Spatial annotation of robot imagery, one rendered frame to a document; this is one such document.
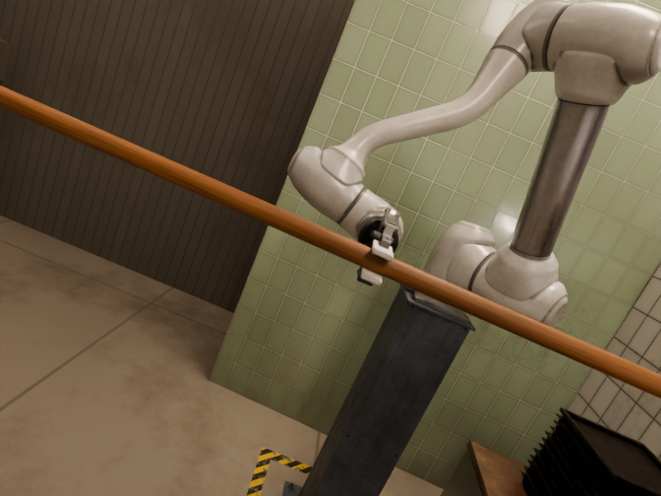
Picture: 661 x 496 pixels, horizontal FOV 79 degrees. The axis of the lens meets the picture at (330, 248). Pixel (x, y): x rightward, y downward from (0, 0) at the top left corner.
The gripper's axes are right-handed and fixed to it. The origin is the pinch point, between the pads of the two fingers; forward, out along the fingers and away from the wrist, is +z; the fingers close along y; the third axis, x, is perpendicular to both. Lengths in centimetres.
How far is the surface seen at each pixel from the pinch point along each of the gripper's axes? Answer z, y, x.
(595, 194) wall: -123, -36, -81
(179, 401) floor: -101, 120, 47
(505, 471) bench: -65, 62, -73
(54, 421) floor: -64, 120, 78
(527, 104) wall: -124, -57, -39
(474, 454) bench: -67, 62, -63
